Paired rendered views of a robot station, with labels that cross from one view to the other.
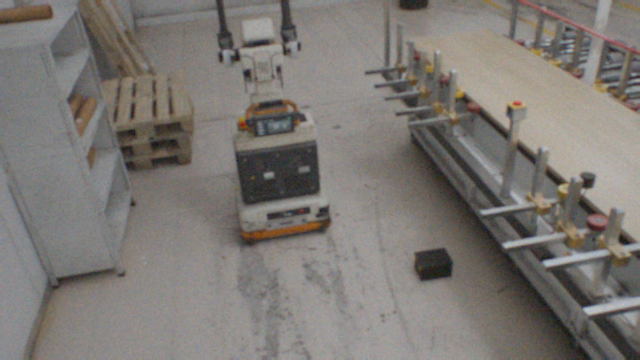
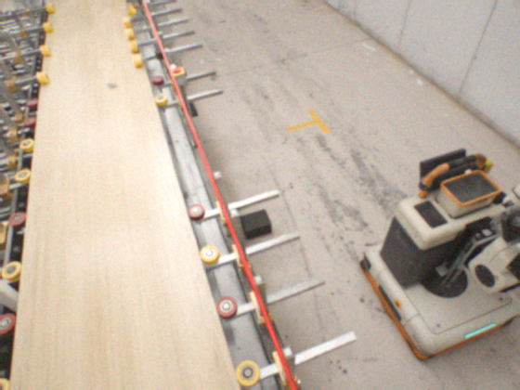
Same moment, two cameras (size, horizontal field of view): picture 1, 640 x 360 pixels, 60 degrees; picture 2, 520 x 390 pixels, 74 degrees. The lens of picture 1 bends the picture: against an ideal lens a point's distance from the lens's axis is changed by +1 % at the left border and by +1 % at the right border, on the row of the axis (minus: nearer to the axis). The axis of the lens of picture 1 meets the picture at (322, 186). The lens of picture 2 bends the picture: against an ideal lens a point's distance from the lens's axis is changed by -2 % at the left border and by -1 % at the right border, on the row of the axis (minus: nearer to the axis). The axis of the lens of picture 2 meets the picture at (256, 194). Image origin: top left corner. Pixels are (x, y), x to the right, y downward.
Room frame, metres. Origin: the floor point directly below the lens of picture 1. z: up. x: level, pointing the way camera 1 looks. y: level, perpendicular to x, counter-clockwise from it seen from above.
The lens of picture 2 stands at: (4.15, -0.78, 2.18)
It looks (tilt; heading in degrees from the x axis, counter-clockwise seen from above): 49 degrees down; 174
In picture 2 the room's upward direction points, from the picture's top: 6 degrees counter-clockwise
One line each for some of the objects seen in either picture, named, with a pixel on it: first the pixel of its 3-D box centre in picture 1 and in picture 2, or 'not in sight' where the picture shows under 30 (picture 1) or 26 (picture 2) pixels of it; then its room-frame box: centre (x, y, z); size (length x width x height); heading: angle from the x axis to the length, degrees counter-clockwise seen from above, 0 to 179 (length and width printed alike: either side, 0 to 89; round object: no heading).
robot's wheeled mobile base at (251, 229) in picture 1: (280, 196); (434, 284); (3.40, 0.31, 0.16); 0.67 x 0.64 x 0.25; 9
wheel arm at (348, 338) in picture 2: (402, 82); (301, 358); (3.80, -0.65, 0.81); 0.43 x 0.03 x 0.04; 99
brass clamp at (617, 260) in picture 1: (612, 250); not in sight; (1.61, -1.07, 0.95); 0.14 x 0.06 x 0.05; 9
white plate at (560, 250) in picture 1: (553, 244); not in sight; (1.90, -1.00, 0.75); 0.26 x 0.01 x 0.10; 9
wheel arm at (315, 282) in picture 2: (414, 94); (275, 298); (3.56, -0.68, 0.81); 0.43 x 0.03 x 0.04; 99
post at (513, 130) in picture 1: (509, 158); (188, 116); (2.38, -0.94, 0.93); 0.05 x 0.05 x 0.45; 9
